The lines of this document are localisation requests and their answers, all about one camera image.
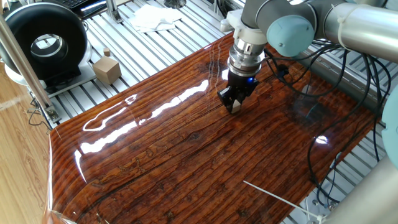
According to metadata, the black round duct fan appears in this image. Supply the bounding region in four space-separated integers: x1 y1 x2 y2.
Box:
0 2 89 82

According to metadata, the aluminium frame post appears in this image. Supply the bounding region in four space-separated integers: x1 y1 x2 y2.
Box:
0 14 62 124

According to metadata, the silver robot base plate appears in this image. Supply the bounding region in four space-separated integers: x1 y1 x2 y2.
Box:
303 186 340 224

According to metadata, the dark round metal object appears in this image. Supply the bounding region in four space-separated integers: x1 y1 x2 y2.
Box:
163 0 187 9

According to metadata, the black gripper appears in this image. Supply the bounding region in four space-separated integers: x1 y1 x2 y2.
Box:
216 70 260 114

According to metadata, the large wooden cube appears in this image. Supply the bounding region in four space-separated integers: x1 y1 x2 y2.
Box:
92 55 123 86

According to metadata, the short aluminium bracket post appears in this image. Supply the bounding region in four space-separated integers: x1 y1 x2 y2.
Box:
105 0 124 24

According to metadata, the glossy wood grain mat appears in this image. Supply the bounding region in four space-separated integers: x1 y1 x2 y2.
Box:
43 30 377 224

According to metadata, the black keyboard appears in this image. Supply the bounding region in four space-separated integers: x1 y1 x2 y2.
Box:
55 0 107 17

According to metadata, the white fan base plate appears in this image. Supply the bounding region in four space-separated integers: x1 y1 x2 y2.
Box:
4 42 97 98

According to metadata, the thin black cable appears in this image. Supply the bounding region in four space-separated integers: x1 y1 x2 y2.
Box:
27 96 52 129

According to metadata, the black cable with plug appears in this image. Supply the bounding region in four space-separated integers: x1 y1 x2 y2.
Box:
263 43 349 98

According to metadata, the long black robot cable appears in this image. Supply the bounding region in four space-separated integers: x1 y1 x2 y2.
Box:
307 52 393 208

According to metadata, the white cloth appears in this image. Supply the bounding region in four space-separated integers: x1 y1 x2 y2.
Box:
128 3 183 34

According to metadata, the white cable tie tail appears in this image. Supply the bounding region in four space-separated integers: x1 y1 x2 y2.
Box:
243 180 326 223

